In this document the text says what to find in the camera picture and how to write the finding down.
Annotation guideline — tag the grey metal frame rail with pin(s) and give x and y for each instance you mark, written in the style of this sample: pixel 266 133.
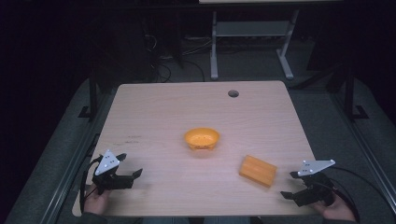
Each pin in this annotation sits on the grey metal frame rail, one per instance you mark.
pixel 67 174
pixel 367 152

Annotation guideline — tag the person's left hand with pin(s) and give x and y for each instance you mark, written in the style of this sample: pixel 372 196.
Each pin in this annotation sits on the person's left hand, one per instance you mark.
pixel 96 202

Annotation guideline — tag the person's right hand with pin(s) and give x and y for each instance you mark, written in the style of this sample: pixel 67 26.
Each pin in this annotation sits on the person's right hand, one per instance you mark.
pixel 337 211

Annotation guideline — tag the white metal desk frame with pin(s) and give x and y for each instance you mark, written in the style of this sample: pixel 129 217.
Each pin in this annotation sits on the white metal desk frame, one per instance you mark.
pixel 250 28

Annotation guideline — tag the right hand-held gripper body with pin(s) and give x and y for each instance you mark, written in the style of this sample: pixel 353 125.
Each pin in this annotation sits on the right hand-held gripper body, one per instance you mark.
pixel 317 189

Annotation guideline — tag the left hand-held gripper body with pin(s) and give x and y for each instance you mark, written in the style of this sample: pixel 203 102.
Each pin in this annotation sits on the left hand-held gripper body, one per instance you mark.
pixel 107 163

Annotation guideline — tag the black metal stand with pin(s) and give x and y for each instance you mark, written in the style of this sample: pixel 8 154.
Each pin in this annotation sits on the black metal stand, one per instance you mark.
pixel 350 96
pixel 92 99

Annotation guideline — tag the orange rectangular block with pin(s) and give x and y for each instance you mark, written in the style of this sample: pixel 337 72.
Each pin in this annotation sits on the orange rectangular block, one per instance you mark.
pixel 257 170

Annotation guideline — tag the orange plastic bowl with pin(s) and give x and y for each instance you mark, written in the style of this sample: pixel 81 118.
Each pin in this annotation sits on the orange plastic bowl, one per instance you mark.
pixel 201 138

